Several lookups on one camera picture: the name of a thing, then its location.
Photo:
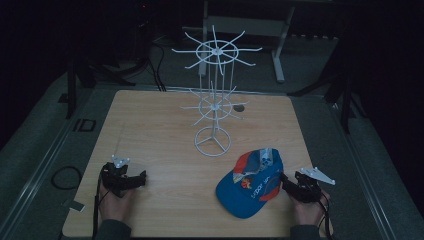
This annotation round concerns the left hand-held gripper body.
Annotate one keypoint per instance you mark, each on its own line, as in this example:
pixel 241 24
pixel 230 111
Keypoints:
pixel 115 176

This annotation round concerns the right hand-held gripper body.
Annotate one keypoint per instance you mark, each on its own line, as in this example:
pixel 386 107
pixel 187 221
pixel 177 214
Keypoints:
pixel 308 188

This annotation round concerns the blue and red cap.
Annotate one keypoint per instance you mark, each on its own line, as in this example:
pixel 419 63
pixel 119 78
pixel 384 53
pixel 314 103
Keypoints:
pixel 246 196

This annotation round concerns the person's right hand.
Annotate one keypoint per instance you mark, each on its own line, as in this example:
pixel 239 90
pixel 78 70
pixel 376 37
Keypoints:
pixel 310 213

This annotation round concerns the person's left hand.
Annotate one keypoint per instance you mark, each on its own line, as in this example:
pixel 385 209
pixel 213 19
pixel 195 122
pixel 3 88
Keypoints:
pixel 115 206

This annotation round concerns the grey round table grommet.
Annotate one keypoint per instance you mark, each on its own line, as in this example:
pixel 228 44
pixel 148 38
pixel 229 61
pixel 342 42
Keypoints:
pixel 238 107

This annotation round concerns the black tripod stand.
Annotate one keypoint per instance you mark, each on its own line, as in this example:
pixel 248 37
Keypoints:
pixel 343 96
pixel 90 71

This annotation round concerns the black rectangular floor frame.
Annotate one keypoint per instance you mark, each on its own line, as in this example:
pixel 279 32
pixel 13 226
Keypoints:
pixel 85 125

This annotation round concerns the white metal desk frame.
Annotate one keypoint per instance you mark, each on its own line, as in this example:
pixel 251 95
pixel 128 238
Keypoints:
pixel 243 25

